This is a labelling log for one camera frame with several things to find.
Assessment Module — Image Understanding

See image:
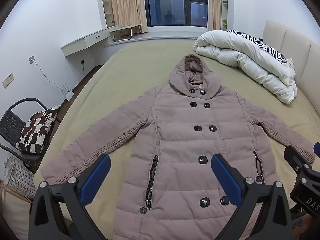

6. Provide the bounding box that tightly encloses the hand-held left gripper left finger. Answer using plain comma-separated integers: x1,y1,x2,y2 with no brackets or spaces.
28,153,112,240

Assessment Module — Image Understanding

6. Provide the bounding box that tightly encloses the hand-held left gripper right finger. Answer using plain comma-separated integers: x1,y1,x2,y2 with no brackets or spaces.
211,154,293,240

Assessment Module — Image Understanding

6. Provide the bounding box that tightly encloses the dusty pink hooded puffer coat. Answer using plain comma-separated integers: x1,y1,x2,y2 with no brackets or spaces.
40,55,316,240

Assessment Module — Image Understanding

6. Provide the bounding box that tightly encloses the brown white checkered cushion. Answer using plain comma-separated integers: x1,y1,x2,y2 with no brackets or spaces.
15,105,60,153

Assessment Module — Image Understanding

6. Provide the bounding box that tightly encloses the white grid laundry basket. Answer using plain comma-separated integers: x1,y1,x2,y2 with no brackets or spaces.
4,156,37,199

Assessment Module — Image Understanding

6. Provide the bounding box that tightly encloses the beige padded headboard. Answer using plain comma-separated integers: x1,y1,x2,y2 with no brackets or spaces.
262,20,320,143

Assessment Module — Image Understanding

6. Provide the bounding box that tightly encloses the white router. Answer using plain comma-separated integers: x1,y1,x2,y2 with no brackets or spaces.
61,84,75,101

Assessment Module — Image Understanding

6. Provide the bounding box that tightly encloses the beige padded wooden furniture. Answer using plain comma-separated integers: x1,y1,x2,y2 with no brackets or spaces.
0,179,33,240

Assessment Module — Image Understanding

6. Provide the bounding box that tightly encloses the black metal chair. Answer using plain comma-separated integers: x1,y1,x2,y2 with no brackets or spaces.
0,98,60,173

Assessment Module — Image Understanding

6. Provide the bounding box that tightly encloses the bed with olive sheet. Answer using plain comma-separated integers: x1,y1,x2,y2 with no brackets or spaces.
32,41,320,240

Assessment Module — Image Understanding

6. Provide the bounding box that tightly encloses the zebra striped pillow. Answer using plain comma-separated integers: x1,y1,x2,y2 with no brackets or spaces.
226,30,292,65

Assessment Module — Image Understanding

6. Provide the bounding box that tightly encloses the white folded duvet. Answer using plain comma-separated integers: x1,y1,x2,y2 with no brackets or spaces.
193,30,298,104

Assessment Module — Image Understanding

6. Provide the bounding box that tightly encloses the white floating desk with drawer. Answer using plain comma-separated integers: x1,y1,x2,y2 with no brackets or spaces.
61,24,120,58

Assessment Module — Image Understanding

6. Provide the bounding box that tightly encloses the folding lap table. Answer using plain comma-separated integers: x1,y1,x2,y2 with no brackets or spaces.
110,25,140,42

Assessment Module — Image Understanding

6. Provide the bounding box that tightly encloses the beige curtain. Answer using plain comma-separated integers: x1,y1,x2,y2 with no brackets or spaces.
207,0,222,30
107,0,148,34

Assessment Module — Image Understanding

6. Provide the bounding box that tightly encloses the dark framed window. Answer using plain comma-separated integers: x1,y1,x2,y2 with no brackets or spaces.
142,0,209,27

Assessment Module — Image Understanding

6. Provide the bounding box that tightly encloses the thin grey cable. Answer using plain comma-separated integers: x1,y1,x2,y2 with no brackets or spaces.
32,61,67,93

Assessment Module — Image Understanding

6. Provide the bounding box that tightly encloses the wide white wall socket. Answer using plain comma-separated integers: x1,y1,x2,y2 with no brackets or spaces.
2,73,14,88

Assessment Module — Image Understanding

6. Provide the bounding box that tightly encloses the white wall shelf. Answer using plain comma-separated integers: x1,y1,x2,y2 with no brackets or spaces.
100,0,115,28
221,0,228,30

